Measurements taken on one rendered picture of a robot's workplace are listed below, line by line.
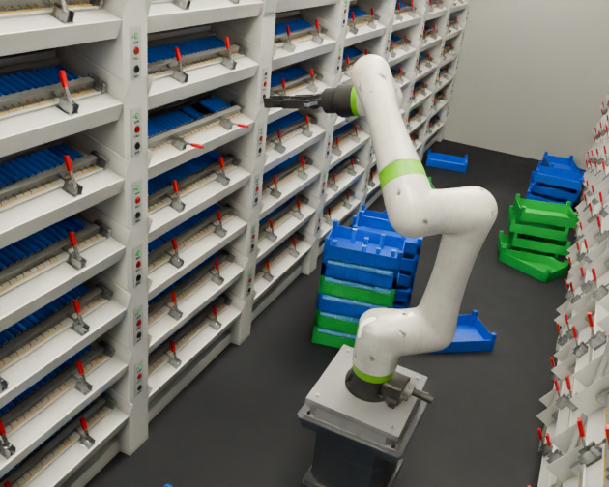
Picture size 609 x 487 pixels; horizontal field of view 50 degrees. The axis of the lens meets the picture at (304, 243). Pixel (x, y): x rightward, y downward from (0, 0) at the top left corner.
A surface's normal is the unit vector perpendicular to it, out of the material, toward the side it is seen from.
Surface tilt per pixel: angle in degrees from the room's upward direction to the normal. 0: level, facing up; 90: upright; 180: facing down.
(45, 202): 19
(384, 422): 5
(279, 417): 0
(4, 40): 109
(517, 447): 0
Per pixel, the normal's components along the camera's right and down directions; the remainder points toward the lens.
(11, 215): 0.39, -0.76
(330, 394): 0.11, -0.85
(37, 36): 0.83, 0.54
